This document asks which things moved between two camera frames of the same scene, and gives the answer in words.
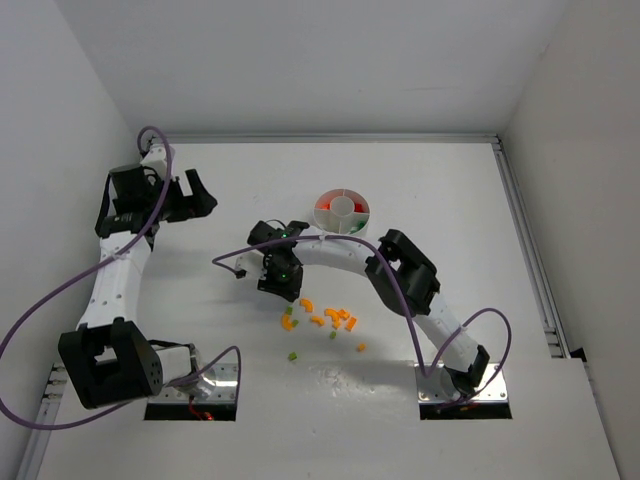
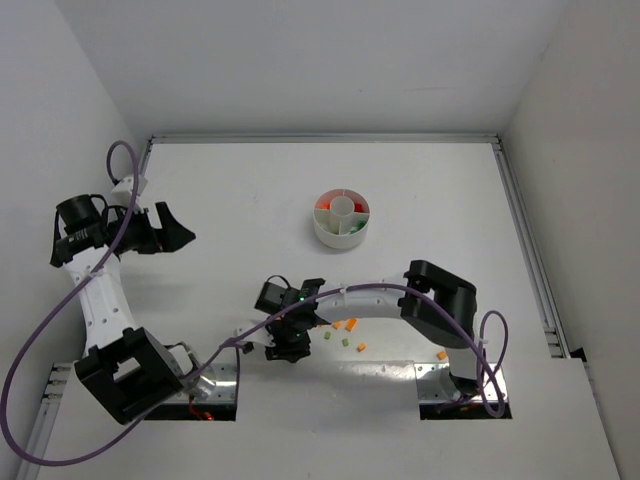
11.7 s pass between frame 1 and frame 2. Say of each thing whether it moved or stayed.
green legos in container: stayed
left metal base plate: stayed
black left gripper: moved
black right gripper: moved
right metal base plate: stayed
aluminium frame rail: stayed
